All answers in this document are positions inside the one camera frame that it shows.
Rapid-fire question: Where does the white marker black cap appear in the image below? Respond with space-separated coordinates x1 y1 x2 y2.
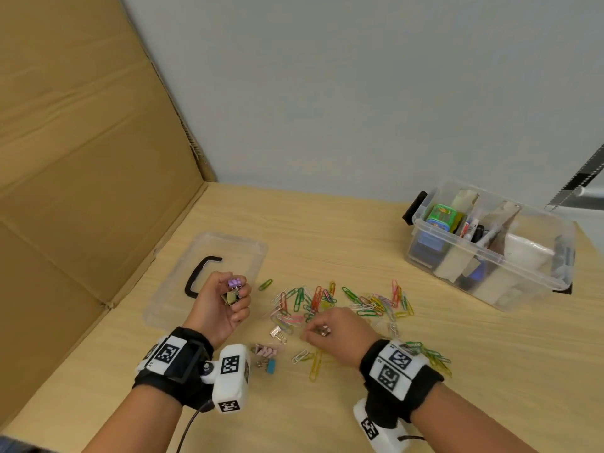
474 223 503 249

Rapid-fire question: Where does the person's left forearm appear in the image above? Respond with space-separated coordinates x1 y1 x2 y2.
81 385 186 453

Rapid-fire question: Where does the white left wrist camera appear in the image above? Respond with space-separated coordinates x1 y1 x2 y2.
199 343 253 416

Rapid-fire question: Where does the brown cardboard panel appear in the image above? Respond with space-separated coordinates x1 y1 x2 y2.
0 0 219 431

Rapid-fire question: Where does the black right wristband with tags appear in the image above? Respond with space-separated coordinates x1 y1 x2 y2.
358 338 445 431

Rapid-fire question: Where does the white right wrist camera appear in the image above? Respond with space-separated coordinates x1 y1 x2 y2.
352 397 412 453

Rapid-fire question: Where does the person's right forearm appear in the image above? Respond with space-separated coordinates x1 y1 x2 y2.
413 383 540 453

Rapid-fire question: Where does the person's left hand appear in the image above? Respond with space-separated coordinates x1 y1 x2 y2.
182 271 254 350

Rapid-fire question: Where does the pile of colourful paper clips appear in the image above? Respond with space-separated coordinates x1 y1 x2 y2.
257 277 455 384

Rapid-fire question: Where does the black wristband with tags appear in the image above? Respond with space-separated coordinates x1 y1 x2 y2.
131 326 215 412
358 338 445 431

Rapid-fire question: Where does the clear plastic storage box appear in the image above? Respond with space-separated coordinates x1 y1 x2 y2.
401 179 578 313

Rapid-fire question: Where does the black left wristband with tags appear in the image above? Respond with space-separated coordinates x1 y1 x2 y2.
131 326 215 412

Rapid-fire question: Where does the black perforated wall strip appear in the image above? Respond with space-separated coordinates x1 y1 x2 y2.
544 142 604 214

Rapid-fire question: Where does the person's right hand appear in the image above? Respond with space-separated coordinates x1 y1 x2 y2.
301 306 383 369

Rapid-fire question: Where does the clear lid with black handle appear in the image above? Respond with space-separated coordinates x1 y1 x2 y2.
142 230 270 332

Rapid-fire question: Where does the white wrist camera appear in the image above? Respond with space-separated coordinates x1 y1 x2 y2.
352 397 412 453
199 343 253 416

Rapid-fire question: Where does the green pencil sharpener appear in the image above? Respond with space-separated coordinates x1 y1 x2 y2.
426 203 462 232

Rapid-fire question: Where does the wooden table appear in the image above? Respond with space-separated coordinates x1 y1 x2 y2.
0 181 604 453

